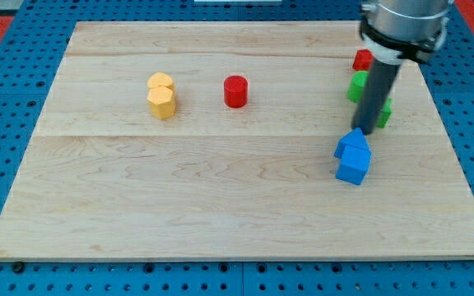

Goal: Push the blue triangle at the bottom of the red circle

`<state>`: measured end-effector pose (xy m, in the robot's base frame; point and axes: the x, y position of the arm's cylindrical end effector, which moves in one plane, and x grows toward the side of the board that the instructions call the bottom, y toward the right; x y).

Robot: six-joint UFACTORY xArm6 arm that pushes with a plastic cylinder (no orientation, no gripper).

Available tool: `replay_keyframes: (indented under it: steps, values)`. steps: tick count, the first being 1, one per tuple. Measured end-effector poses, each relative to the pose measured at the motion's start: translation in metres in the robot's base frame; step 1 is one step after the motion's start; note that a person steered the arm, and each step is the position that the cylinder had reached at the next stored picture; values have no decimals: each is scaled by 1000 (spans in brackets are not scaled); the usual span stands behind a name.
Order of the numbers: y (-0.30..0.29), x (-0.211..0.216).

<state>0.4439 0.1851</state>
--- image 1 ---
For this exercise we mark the blue triangle block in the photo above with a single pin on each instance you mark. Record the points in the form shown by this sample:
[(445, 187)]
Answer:
[(354, 138)]

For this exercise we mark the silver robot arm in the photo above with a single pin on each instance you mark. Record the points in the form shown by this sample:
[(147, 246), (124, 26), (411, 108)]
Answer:
[(398, 30)]

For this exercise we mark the red cylinder block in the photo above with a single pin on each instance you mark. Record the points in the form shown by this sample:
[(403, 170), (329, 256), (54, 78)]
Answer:
[(235, 91)]

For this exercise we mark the wooden board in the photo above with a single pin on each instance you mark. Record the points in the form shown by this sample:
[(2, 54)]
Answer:
[(102, 179)]

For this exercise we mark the yellow hexagon block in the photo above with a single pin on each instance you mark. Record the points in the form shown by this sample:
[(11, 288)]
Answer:
[(162, 102)]

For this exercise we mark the yellow heart block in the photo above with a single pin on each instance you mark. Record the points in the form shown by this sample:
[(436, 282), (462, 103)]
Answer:
[(160, 79)]

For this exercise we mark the blue cube block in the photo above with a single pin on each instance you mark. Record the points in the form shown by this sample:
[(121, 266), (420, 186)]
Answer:
[(354, 164)]

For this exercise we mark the green cylinder block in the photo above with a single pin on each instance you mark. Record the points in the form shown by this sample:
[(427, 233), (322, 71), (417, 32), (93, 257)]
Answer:
[(356, 86)]

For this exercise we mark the green star block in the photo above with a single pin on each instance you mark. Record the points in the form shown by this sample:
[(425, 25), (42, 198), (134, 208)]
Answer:
[(385, 114)]

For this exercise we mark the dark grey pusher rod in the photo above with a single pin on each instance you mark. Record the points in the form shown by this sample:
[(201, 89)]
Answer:
[(380, 80)]

